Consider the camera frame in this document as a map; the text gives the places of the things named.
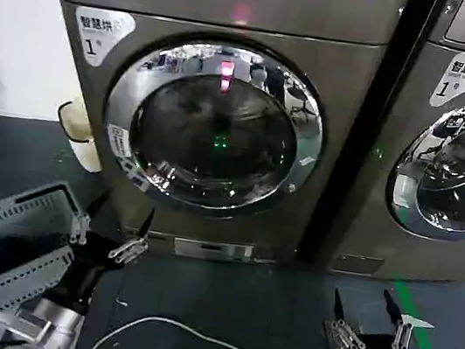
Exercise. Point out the chrome round glass washer door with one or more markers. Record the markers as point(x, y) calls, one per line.
point(462, 175)

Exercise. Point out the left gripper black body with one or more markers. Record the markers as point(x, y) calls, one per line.
point(87, 266)

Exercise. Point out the cream plastic container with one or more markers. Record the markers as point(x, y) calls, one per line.
point(80, 146)

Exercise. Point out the white instruction sticker on door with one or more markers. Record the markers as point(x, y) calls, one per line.
point(120, 143)

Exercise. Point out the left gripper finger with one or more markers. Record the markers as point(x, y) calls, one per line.
point(130, 249)
point(80, 228)

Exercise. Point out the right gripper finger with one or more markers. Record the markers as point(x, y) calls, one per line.
point(401, 336)
point(344, 334)

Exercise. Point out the white number label sticker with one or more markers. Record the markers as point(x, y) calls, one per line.
point(102, 34)

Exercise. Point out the chrome round glass dryer door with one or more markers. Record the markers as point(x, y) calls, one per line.
point(216, 136)

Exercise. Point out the grey slotted plastic basket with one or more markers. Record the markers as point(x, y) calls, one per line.
point(10, 210)

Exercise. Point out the grey washer with drawer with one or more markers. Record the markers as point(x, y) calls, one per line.
point(362, 248)

